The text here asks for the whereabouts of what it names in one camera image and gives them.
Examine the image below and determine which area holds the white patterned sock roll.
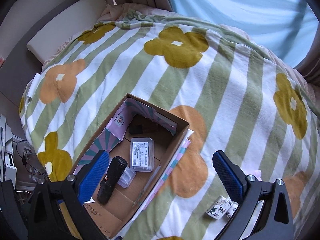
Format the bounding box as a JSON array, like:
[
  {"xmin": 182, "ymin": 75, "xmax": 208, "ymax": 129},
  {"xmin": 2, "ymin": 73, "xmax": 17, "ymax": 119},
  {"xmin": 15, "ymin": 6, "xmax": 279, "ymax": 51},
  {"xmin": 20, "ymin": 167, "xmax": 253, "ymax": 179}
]
[{"xmin": 226, "ymin": 202, "xmax": 238, "ymax": 219}]

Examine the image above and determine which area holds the pink fluffy headband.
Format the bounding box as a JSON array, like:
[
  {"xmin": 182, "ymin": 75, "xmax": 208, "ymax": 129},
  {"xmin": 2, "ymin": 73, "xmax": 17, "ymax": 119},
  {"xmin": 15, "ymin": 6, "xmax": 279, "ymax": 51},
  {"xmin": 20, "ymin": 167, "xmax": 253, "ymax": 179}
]
[{"xmin": 253, "ymin": 170, "xmax": 262, "ymax": 181}]

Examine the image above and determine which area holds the white tissue pack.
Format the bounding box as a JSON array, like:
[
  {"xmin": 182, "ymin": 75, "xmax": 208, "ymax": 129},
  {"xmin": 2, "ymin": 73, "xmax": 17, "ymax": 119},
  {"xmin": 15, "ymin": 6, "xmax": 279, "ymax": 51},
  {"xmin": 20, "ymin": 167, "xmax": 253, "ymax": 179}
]
[{"xmin": 206, "ymin": 196, "xmax": 233, "ymax": 220}]

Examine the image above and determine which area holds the clear floss pick case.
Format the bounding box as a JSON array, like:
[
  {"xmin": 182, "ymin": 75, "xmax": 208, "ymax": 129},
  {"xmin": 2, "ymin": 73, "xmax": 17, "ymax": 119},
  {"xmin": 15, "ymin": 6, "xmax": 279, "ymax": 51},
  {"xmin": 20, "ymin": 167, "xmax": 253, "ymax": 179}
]
[{"xmin": 117, "ymin": 167, "xmax": 136, "ymax": 189}]

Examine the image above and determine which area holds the black trash bag roll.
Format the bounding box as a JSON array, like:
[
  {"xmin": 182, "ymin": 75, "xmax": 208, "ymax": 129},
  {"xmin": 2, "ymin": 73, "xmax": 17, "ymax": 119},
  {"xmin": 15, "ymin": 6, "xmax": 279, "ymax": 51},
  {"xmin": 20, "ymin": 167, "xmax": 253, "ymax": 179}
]
[{"xmin": 97, "ymin": 156, "xmax": 127, "ymax": 205}]

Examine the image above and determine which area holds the clear cotton swab box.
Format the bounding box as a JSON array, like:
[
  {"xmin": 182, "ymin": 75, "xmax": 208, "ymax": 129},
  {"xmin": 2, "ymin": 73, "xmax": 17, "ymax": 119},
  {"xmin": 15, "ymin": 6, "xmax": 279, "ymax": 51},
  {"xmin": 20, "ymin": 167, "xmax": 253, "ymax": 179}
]
[{"xmin": 130, "ymin": 138, "xmax": 154, "ymax": 172}]

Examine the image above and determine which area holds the white shelf unit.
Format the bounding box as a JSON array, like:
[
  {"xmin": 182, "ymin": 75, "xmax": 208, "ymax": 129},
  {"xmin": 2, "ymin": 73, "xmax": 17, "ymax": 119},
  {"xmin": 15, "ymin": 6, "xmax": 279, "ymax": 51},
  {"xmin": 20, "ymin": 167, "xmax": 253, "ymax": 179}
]
[{"xmin": 0, "ymin": 115, "xmax": 17, "ymax": 188}]

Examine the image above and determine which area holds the cardboard box with pink lining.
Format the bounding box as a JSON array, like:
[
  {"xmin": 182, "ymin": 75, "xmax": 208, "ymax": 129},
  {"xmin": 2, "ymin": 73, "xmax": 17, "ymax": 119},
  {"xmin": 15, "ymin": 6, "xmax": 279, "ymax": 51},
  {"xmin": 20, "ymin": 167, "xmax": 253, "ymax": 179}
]
[{"xmin": 71, "ymin": 94, "xmax": 206, "ymax": 239}]

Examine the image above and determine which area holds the striped floral blanket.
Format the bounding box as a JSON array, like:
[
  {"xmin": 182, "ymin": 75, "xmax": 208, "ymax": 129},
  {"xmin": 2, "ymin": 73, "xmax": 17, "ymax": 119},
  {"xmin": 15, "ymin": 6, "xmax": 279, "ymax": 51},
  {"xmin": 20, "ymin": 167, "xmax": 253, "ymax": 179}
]
[{"xmin": 19, "ymin": 12, "xmax": 319, "ymax": 239}]

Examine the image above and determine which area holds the right brown curtain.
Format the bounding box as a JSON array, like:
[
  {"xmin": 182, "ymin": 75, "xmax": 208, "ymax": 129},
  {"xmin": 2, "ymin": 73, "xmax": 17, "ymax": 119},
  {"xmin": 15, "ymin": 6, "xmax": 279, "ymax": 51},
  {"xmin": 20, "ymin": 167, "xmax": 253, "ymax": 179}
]
[{"xmin": 295, "ymin": 55, "xmax": 320, "ymax": 86}]

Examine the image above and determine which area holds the white headboard cushion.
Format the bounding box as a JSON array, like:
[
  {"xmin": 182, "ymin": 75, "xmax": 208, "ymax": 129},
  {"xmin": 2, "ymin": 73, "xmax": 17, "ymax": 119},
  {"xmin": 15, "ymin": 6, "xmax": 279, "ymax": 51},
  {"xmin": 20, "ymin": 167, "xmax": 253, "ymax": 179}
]
[{"xmin": 27, "ymin": 0, "xmax": 106, "ymax": 63}]

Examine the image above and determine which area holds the light blue sheer curtain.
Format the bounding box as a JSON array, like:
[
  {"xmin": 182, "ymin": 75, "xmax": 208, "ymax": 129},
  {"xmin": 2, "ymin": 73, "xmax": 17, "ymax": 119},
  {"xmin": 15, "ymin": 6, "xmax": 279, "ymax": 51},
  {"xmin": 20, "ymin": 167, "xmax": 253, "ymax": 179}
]
[{"xmin": 170, "ymin": 0, "xmax": 318, "ymax": 68}]

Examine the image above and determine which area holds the black cable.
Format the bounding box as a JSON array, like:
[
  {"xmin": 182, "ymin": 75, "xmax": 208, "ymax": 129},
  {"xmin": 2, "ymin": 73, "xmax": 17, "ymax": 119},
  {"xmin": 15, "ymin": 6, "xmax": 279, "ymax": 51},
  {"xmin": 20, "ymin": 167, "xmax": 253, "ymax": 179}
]
[{"xmin": 16, "ymin": 139, "xmax": 48, "ymax": 178}]

